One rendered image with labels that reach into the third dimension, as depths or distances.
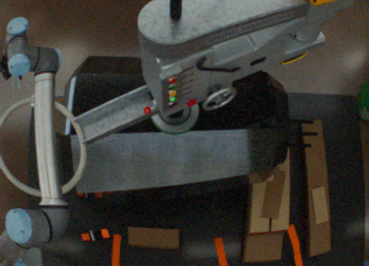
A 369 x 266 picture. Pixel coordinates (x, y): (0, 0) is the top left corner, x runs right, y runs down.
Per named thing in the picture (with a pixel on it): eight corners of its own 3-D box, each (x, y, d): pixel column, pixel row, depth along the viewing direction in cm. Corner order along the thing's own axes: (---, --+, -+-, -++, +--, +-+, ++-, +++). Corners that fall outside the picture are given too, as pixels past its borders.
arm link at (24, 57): (39, 63, 154) (36, 35, 159) (15, 60, 146) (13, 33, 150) (28, 79, 159) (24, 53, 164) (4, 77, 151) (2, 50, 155)
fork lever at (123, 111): (213, 55, 238) (214, 49, 234) (234, 91, 232) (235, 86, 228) (72, 116, 225) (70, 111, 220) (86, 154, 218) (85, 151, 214)
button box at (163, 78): (179, 98, 211) (179, 64, 185) (181, 104, 211) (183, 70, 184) (159, 106, 210) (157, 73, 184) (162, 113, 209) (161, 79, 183)
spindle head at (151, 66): (217, 47, 236) (223, -4, 194) (241, 87, 229) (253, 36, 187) (142, 77, 229) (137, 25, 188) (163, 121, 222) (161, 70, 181)
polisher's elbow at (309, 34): (276, 19, 226) (281, -3, 208) (301, 7, 230) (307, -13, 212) (301, 49, 220) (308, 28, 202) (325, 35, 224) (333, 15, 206)
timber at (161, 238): (130, 246, 308) (128, 244, 297) (129, 229, 313) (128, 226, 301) (179, 249, 309) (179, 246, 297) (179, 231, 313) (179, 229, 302)
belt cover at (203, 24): (320, -28, 205) (326, -47, 190) (351, 10, 197) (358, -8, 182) (128, 27, 189) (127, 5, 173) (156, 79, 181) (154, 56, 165)
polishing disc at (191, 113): (199, 132, 245) (199, 131, 244) (151, 133, 245) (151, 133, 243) (197, 88, 253) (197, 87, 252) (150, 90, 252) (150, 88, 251)
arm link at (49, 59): (81, 244, 154) (66, 44, 165) (53, 244, 145) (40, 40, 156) (64, 242, 162) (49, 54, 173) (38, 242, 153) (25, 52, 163)
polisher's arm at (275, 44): (299, 25, 247) (314, -25, 202) (323, 60, 240) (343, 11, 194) (170, 71, 235) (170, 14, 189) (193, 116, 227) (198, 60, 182)
